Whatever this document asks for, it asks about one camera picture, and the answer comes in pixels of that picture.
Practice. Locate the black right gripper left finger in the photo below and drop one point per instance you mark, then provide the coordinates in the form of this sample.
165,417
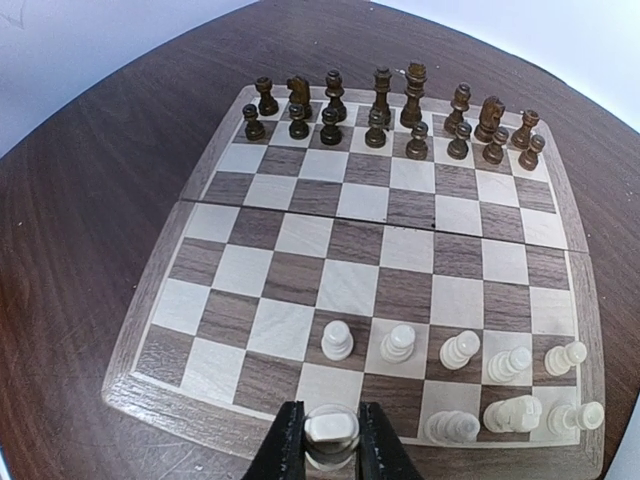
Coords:
281,454

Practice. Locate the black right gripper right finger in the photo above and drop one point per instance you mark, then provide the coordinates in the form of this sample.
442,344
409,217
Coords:
380,453

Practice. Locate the white chess queen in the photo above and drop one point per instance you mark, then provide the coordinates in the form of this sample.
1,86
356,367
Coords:
331,436

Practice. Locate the white chess piece handed over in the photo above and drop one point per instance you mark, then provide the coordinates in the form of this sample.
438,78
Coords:
398,345

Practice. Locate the white chess rook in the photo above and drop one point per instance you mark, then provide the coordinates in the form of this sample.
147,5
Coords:
337,341

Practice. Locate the white chess pawn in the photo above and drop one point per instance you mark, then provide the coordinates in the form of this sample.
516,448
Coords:
560,359
508,364
457,351

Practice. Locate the wooden chess board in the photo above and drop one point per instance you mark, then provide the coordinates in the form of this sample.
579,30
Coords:
273,239

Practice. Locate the white piece back row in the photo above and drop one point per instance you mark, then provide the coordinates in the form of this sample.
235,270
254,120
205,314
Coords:
452,427

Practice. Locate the white knight back row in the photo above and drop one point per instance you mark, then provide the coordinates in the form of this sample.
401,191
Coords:
518,414

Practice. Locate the white rook back row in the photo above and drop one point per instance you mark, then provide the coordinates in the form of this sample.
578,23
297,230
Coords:
565,418

